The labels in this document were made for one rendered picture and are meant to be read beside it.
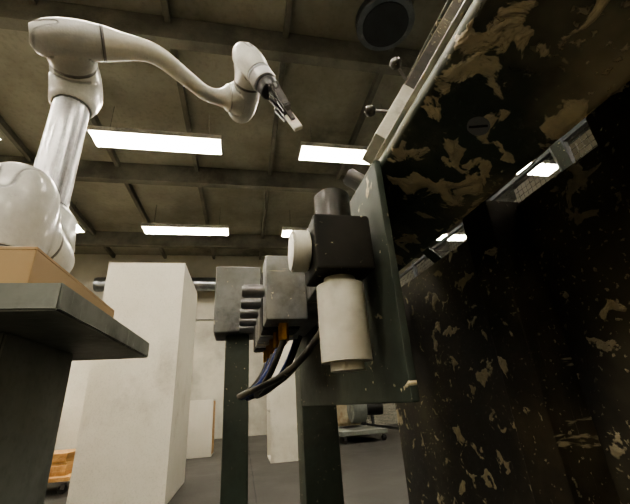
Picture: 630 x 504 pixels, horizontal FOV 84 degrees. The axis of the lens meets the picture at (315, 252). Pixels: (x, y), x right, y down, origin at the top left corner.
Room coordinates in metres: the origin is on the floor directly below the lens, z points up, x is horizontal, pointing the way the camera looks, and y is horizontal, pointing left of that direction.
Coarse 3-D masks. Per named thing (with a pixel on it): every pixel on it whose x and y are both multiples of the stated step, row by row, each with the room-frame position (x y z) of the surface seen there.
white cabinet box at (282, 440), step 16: (288, 352) 4.48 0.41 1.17; (288, 384) 4.48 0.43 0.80; (272, 400) 4.44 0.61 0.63; (288, 400) 4.48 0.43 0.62; (272, 416) 4.44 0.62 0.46; (288, 416) 4.47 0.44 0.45; (272, 432) 4.44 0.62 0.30; (288, 432) 4.47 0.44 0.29; (272, 448) 4.43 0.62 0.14; (288, 448) 4.47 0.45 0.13
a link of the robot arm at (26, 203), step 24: (0, 168) 0.59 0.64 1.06; (24, 168) 0.61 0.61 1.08; (0, 192) 0.58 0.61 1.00; (24, 192) 0.60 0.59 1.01; (48, 192) 0.64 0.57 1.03; (0, 216) 0.58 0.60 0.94; (24, 216) 0.61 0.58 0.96; (48, 216) 0.65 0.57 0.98; (0, 240) 0.59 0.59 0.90; (24, 240) 0.62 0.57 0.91; (48, 240) 0.67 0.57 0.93
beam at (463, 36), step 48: (480, 0) 0.15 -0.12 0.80; (528, 0) 0.14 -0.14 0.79; (576, 0) 0.13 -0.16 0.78; (624, 0) 0.13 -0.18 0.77; (480, 48) 0.17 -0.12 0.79; (528, 48) 0.16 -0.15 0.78; (576, 48) 0.16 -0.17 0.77; (624, 48) 0.15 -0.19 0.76; (432, 96) 0.22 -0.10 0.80; (480, 96) 0.20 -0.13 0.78; (528, 96) 0.19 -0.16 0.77; (576, 96) 0.18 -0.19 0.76; (432, 144) 0.26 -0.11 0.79; (480, 144) 0.25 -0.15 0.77; (528, 144) 0.23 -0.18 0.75; (432, 192) 0.32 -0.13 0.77; (480, 192) 0.30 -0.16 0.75; (432, 240) 0.40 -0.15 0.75
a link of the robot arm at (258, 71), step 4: (256, 64) 0.87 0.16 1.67; (260, 64) 0.87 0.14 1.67; (264, 64) 0.88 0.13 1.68; (252, 68) 0.88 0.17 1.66; (256, 68) 0.87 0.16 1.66; (260, 68) 0.87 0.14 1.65; (264, 68) 0.87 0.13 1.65; (268, 68) 0.88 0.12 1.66; (252, 72) 0.88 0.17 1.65; (256, 72) 0.87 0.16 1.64; (260, 72) 0.87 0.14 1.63; (264, 72) 0.87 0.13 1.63; (268, 72) 0.88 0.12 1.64; (272, 72) 0.89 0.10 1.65; (248, 76) 0.90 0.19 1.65; (252, 76) 0.89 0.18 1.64; (256, 76) 0.88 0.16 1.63; (260, 76) 0.88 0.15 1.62; (264, 76) 0.88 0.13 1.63; (248, 80) 0.92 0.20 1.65; (252, 80) 0.90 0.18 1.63; (256, 80) 0.89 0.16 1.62; (252, 84) 0.91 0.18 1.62; (256, 84) 0.90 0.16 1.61; (256, 88) 0.92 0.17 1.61
